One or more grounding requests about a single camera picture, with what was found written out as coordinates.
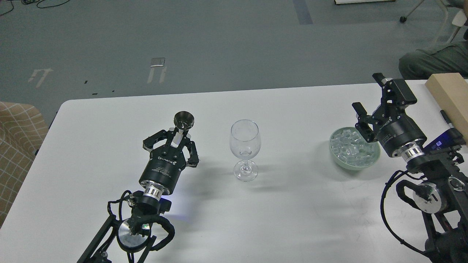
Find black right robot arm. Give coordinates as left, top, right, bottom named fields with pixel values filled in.
left=352, top=73, right=468, bottom=263

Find clear wine glass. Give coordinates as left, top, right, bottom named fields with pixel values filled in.
left=229, top=119, right=262, bottom=182

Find clear ice cubes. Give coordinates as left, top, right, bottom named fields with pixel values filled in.
left=332, top=129, right=378, bottom=167

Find person in dark clothes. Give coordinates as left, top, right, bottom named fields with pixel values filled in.
left=398, top=33, right=468, bottom=80

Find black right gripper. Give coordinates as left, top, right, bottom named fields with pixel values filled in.
left=352, top=73, right=427, bottom=157

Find tan checkered chair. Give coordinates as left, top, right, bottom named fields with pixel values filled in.
left=0, top=102, right=49, bottom=225

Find black marker pen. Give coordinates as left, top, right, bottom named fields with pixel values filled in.
left=440, top=110, right=455, bottom=129

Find white office chair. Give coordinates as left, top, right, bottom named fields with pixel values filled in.
left=398, top=0, right=467, bottom=47

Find green bowl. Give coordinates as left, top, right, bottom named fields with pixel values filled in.
left=329, top=126, right=381, bottom=171

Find steel double jigger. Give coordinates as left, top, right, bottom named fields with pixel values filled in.
left=171, top=111, right=195, bottom=147

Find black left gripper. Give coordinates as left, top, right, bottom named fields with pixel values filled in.
left=139, top=128, right=200, bottom=196

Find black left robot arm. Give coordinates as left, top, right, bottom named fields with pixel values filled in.
left=78, top=123, right=199, bottom=263

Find black floor cables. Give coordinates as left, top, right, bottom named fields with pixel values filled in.
left=0, top=0, right=70, bottom=16

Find light wooden box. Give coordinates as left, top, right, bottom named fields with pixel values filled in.
left=426, top=73, right=468, bottom=140

